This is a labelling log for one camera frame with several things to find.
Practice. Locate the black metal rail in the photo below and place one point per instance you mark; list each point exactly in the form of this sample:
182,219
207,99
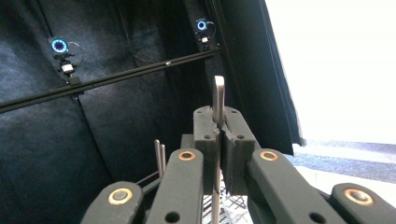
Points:
124,75

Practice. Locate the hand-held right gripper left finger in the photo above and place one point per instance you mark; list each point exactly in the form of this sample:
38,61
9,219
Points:
207,149

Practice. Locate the black curtain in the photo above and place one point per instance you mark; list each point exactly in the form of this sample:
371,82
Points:
109,140

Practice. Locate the silver fork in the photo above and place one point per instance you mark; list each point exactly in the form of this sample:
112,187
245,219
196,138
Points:
219,93

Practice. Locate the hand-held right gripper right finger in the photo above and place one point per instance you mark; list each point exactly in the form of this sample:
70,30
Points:
238,149

